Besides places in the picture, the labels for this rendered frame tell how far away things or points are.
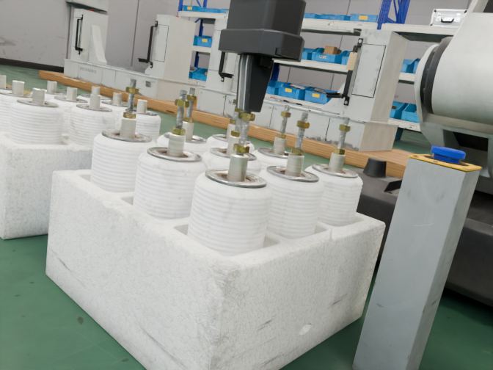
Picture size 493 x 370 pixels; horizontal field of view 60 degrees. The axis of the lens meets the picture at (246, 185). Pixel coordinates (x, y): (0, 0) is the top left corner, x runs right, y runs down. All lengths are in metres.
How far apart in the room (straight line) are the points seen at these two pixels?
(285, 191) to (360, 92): 2.23
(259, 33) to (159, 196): 0.24
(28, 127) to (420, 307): 0.74
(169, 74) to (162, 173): 3.44
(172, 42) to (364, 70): 1.86
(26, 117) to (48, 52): 6.47
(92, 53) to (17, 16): 2.29
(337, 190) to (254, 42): 0.29
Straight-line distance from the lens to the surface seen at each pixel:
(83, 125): 0.96
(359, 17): 5.81
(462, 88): 0.83
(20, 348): 0.63
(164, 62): 3.93
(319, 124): 2.80
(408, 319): 0.61
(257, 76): 0.49
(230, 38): 0.50
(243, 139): 0.50
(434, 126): 0.93
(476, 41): 0.86
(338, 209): 0.67
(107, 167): 0.66
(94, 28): 5.14
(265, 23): 0.46
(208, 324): 0.47
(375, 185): 0.97
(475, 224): 0.91
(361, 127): 2.67
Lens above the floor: 0.37
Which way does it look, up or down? 13 degrees down
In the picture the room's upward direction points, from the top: 10 degrees clockwise
